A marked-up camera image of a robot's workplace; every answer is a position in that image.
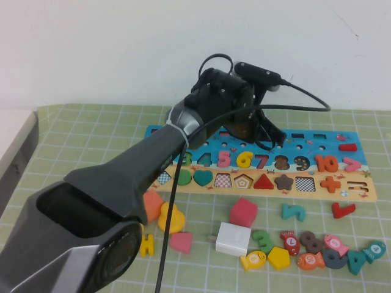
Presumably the orange plus sign piece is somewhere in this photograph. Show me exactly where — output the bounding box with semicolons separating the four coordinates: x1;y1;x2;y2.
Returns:
320;176;342;193

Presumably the white zip tie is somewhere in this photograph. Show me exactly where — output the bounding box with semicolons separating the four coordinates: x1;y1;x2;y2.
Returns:
166;117;190;150

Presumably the wooden number puzzle board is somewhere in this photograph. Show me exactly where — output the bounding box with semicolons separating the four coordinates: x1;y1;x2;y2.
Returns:
143;124;379;202

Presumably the yellow H-shaped piece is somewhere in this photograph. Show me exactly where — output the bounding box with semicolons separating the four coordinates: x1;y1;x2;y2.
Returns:
140;233;155;257

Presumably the yellow fish piece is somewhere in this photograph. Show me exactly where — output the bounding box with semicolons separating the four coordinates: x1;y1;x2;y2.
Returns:
239;250;267;273

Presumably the teal heart piece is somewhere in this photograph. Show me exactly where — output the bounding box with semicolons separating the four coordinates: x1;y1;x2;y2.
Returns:
194;169;214;187

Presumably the green number three piece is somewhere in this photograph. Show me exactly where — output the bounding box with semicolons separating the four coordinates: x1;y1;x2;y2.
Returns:
250;230;274;256

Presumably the teal fish piece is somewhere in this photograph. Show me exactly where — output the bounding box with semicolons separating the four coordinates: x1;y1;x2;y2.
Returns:
362;241;387;265

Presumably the red fish piece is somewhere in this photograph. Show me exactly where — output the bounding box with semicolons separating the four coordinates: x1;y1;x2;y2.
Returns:
279;231;299;257

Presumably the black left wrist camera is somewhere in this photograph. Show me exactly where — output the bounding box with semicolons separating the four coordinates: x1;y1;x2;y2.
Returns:
232;62;282;93

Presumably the teal number four piece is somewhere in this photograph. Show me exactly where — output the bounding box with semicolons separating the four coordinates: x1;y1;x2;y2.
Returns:
346;250;369;276

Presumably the black camera cable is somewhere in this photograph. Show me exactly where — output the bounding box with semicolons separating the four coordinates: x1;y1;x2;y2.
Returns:
154;79;332;293

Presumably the pink trapezoid piece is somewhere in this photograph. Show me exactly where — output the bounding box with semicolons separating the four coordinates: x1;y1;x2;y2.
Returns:
169;232;193;254

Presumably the grey-blue number nine piece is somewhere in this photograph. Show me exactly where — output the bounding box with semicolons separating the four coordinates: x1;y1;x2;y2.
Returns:
322;248;349;270

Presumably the yellow number six piece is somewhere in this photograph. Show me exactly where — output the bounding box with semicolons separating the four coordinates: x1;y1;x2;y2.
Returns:
236;151;254;169

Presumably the white side cabinet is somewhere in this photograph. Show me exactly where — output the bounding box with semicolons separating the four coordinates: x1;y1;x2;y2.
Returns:
0;109;40;219

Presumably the yellow pentagon piece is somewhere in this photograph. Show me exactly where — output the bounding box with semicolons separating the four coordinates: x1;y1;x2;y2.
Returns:
267;247;291;272

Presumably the black looped gripper cable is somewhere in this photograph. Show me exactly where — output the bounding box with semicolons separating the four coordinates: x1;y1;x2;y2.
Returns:
198;54;235;80

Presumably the red triangle piece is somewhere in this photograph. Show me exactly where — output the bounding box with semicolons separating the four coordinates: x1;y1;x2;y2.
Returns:
253;173;275;190

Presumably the green circle piece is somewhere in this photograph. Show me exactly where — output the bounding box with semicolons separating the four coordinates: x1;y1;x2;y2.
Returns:
177;170;193;186

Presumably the pink fish piece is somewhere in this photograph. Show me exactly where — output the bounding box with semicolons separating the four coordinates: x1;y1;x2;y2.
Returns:
323;234;349;257

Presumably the green checked tablecloth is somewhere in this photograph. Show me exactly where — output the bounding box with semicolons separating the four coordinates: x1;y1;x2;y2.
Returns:
0;103;391;293

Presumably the orange fish piece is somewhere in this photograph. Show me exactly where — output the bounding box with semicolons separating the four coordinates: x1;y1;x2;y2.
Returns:
296;252;325;271

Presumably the red number seven piece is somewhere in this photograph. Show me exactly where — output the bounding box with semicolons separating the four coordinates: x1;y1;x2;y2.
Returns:
331;202;357;220

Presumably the white USB charger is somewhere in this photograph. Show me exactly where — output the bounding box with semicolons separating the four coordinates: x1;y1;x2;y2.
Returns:
207;222;252;258

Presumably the orange number ten piece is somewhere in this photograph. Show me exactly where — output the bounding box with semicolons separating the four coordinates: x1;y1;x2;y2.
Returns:
315;154;340;173

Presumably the teal number two piece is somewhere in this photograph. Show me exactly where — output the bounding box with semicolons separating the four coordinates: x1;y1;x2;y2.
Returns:
281;203;306;222

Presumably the magenta foam cube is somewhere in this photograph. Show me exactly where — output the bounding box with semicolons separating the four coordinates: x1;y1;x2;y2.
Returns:
228;197;258;229

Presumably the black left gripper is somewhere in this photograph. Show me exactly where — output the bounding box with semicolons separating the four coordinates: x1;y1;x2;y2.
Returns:
189;68;287;151

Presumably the yellow rubber duck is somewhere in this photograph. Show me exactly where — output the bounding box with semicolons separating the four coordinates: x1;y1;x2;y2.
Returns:
158;201;186;235

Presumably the pink number five piece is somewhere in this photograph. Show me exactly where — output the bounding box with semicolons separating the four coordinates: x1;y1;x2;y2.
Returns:
217;151;232;168

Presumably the pink greater-than sign piece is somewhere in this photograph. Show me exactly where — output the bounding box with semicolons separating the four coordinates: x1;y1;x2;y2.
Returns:
342;157;363;172

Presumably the orange foam cube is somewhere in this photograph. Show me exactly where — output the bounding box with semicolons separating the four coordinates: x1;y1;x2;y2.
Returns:
142;189;164;222

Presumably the brown star piece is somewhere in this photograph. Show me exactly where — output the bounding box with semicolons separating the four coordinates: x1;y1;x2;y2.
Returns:
274;173;295;190

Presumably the brown number eight piece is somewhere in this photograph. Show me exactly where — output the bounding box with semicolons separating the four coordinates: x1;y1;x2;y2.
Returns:
299;231;323;254

